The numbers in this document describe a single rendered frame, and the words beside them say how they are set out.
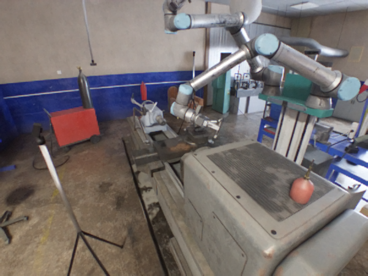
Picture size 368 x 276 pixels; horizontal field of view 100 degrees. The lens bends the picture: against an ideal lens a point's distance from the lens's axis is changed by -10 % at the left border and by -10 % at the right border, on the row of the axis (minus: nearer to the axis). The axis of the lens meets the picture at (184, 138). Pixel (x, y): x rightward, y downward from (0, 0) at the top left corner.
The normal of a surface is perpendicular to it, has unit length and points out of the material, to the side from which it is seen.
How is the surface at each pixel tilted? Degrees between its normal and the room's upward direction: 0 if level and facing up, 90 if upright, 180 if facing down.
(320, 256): 0
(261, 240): 45
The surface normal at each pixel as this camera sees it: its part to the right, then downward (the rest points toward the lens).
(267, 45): -0.18, 0.38
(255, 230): -0.64, -0.51
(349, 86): 0.02, 0.47
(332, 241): 0.00, -0.90
